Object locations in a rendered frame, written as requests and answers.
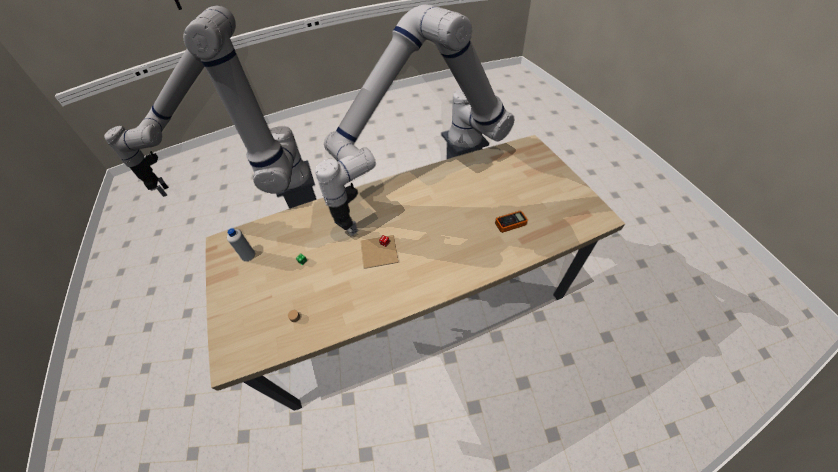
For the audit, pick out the brown square mat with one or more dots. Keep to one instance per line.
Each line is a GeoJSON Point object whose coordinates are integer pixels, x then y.
{"type": "Point", "coordinates": [374, 254]}

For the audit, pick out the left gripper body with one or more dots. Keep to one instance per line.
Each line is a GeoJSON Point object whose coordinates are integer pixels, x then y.
{"type": "Point", "coordinates": [339, 208]}

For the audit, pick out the grey plastic bottle with blue cap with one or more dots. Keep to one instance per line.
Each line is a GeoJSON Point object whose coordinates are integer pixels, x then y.
{"type": "Point", "coordinates": [240, 244]}

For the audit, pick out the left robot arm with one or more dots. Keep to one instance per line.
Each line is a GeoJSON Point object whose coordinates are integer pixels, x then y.
{"type": "Point", "coordinates": [447, 30]}

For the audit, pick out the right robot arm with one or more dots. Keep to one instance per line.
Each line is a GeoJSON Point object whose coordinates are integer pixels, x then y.
{"type": "Point", "coordinates": [208, 37]}

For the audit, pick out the orange digital multimeter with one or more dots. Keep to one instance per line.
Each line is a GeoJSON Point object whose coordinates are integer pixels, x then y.
{"type": "Point", "coordinates": [511, 221]}

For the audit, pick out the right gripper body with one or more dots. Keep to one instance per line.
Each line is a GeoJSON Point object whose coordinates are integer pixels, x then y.
{"type": "Point", "coordinates": [143, 170]}

